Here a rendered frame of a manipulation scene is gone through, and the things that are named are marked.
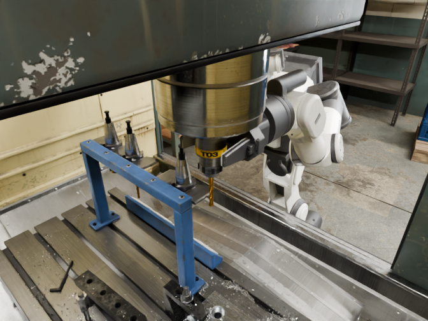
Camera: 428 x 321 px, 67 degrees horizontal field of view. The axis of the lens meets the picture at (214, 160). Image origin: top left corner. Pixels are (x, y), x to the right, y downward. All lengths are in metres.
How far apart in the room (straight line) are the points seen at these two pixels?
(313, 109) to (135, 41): 0.48
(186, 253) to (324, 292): 0.60
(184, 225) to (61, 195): 0.88
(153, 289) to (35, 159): 0.78
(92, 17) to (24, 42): 0.04
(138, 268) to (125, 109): 0.84
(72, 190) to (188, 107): 1.24
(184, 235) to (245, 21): 0.61
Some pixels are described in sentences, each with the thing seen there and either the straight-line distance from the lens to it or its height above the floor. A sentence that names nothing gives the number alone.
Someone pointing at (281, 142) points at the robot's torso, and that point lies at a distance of 1.28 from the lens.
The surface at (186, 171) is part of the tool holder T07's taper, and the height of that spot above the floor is 1.26.
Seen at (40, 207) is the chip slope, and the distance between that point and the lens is 1.56.
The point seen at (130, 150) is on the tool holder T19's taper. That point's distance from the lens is 0.97.
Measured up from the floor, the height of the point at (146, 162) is 1.22.
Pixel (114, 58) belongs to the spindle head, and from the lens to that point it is 0.22.
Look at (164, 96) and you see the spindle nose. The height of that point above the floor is 1.55.
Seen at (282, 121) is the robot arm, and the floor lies 1.46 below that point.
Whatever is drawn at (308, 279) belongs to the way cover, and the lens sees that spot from 1.30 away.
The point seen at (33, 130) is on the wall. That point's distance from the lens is 1.47.
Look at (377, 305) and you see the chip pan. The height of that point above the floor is 0.67.
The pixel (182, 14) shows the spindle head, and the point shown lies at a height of 1.66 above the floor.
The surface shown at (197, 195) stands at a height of 1.22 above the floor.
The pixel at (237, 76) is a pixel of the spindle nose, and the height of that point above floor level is 1.58.
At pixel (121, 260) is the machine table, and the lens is 1.11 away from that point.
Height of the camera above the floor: 1.69
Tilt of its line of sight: 30 degrees down
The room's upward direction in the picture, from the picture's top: straight up
